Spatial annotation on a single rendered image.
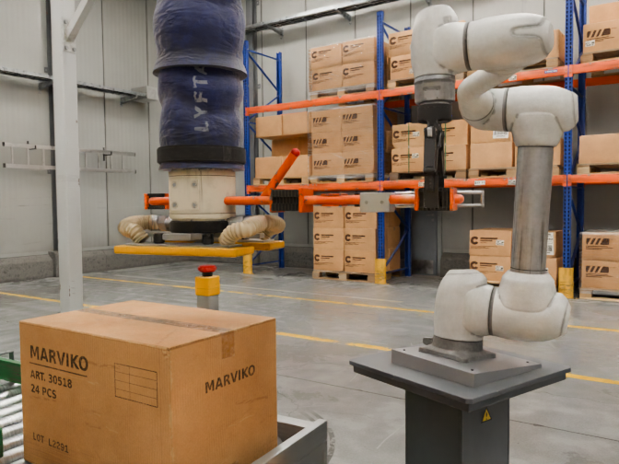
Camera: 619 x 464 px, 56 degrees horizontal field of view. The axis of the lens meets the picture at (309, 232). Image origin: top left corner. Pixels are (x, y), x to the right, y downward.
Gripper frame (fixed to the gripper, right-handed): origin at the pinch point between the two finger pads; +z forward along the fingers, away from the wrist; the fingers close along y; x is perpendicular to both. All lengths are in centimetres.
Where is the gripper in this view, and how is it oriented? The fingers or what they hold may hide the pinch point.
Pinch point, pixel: (434, 195)
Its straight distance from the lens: 133.6
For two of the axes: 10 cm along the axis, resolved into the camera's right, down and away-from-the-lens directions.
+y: -3.6, 0.5, -9.3
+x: 9.3, 0.1, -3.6
